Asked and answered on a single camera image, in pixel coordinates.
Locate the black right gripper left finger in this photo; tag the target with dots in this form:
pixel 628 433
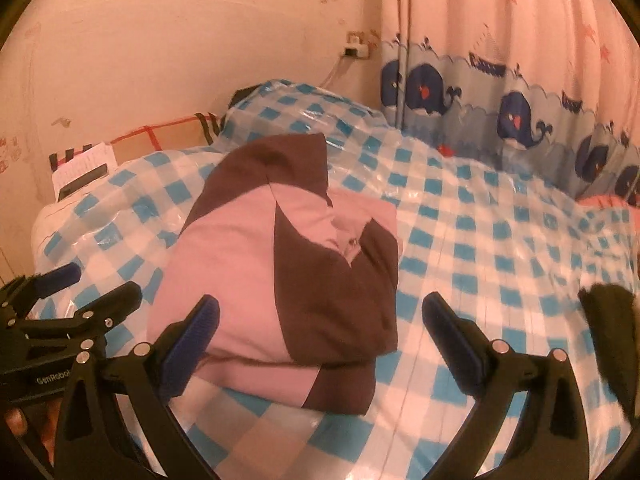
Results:
pixel 92 440

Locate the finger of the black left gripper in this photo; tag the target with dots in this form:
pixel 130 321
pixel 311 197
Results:
pixel 95 309
pixel 20 295

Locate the pink and brown jacket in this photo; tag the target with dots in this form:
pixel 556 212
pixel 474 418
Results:
pixel 305 276

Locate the black garment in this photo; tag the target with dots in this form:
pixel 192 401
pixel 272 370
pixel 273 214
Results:
pixel 612 317

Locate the white paper box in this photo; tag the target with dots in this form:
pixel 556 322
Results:
pixel 78 169

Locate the blue white checkered plastic bedcover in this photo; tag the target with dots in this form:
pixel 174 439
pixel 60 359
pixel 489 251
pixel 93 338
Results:
pixel 509 252

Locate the whale pattern curtain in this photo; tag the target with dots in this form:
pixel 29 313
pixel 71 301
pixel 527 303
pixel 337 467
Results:
pixel 549 87

